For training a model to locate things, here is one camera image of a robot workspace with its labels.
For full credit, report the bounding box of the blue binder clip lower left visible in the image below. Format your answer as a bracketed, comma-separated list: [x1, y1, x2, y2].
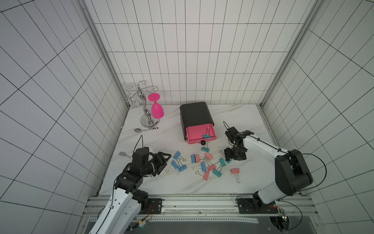
[177, 160, 187, 172]

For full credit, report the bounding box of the magenta plastic wine glass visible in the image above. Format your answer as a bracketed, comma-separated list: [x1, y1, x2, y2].
[148, 93, 164, 119]

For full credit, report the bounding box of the pink binder clip lone right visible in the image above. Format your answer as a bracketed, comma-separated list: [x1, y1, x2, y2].
[230, 168, 241, 183]

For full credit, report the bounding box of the pink binder clip bottom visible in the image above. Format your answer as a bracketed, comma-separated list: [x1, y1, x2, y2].
[195, 171, 210, 181]

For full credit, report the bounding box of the pink binder clip upper centre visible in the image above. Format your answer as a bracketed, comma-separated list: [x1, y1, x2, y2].
[204, 152, 213, 161]

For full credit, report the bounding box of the pink binder clip beside blue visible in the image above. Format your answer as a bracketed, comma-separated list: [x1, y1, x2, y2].
[194, 154, 205, 163]

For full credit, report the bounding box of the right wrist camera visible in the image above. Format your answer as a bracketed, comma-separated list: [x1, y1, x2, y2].
[225, 127, 239, 143]

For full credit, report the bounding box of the pink binder clip middle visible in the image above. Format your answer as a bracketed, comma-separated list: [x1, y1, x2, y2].
[206, 165, 216, 171]

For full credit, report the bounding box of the pink top drawer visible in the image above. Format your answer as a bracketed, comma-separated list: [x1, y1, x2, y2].
[186, 123, 217, 144]

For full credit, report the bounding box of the metal spoon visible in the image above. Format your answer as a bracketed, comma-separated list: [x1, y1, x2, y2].
[134, 128, 148, 133]

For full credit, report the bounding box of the clear wine glass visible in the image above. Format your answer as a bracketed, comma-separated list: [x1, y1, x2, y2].
[123, 85, 144, 108]

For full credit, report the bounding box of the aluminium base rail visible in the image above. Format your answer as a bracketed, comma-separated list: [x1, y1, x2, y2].
[81, 192, 322, 224]

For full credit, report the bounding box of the black drawer cabinet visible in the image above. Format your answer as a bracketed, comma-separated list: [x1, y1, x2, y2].
[179, 101, 214, 141]

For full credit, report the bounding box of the blue binder clip top left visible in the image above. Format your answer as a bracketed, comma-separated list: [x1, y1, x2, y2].
[173, 151, 186, 161]

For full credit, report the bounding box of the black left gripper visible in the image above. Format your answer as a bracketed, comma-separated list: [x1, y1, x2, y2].
[141, 152, 171, 177]

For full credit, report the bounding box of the teal binder clip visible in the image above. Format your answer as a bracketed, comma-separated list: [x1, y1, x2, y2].
[212, 169, 222, 177]
[214, 158, 226, 167]
[203, 127, 212, 138]
[219, 150, 233, 163]
[201, 143, 210, 152]

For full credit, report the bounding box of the blue binder clip centre lower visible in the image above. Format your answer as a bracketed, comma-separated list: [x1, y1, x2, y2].
[193, 162, 206, 172]

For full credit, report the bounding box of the blue binder clip far left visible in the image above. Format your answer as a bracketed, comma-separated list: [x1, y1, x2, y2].
[165, 160, 179, 173]

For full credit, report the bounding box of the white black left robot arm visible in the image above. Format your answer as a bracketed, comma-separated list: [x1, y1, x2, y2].
[89, 147, 172, 234]

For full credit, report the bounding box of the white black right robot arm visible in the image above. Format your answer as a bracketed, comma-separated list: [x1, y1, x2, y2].
[224, 127, 313, 211]

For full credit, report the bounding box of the chrome glass rack stand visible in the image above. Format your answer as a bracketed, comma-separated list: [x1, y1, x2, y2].
[122, 80, 160, 128]

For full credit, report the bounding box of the blue binder clip centre upper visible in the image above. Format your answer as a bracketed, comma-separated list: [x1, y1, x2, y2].
[191, 154, 196, 163]

